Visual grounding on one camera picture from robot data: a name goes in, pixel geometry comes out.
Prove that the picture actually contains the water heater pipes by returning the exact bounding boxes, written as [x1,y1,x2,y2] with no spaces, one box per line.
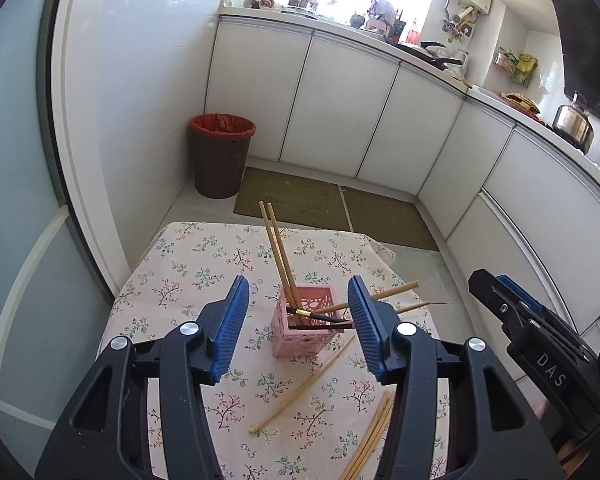
[442,5,476,44]

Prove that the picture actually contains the yellow green bag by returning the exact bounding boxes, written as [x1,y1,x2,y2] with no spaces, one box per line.
[512,52,539,86]

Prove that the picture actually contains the white base cabinet with doors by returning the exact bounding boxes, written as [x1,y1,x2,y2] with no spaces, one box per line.
[204,14,469,197]

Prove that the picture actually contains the brown floor mat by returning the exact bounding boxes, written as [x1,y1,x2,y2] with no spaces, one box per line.
[341,186,440,252]
[233,166,352,234]

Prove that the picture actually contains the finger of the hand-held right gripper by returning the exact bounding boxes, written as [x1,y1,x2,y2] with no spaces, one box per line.
[467,269,531,341]
[495,274,551,317]

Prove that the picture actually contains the steel kettle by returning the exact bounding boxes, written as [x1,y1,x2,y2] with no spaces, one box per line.
[552,91,595,155]

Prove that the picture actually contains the brown trash bin red bag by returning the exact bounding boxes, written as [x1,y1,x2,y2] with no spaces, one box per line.
[189,113,257,200]

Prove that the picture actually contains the black range hood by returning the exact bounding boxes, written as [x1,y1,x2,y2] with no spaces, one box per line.
[548,0,600,127]

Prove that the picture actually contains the pink plastic utensil holder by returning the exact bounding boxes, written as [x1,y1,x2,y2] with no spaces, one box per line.
[272,284,349,359]

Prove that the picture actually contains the grey cloth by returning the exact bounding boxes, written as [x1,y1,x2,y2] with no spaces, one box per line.
[370,0,399,24]

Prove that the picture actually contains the small box on shelf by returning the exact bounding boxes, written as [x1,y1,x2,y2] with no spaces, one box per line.
[495,47,518,74]

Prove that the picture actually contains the wicker tray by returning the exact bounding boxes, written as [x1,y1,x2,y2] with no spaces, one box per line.
[500,92,542,117]

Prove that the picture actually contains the white base cabinet with drawers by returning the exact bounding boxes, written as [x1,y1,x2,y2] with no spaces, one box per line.
[416,96,600,353]

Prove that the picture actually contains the floral tablecloth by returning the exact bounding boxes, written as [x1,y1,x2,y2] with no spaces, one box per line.
[97,221,451,480]

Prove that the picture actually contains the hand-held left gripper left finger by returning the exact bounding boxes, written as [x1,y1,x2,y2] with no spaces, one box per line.
[34,275,251,480]

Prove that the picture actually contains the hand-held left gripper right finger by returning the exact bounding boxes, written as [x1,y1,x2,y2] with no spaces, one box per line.
[347,276,566,480]

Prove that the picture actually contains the white kitchen countertop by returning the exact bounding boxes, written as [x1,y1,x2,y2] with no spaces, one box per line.
[219,4,600,186]

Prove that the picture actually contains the black frying pan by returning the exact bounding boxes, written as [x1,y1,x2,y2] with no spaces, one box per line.
[397,41,464,71]

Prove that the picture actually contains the frosted glass sliding door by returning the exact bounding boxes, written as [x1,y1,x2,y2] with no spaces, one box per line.
[0,0,118,480]

